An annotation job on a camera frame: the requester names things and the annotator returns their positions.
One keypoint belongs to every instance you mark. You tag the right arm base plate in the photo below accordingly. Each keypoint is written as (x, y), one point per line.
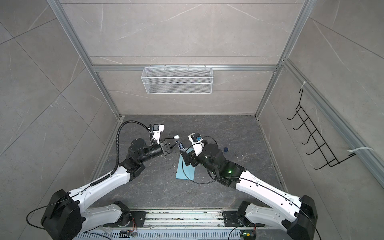
(231, 219)

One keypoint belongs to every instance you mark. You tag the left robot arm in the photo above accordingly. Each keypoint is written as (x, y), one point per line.
(70, 213)

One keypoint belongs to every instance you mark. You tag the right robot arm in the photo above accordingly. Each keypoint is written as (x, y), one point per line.
(296, 215)

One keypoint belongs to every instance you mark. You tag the glue stick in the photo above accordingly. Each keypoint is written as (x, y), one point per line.
(179, 142)

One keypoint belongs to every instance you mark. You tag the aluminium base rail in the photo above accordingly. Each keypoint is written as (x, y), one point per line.
(181, 225)

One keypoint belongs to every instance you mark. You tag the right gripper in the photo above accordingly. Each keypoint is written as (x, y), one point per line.
(187, 157)

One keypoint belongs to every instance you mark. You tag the white wire mesh basket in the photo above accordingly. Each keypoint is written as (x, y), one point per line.
(178, 80)

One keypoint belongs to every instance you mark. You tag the black wire hook rack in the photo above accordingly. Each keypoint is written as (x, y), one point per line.
(315, 136)

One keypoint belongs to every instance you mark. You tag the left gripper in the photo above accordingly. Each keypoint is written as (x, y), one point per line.
(166, 148)

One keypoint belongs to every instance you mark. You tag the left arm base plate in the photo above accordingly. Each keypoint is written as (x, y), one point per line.
(135, 219)

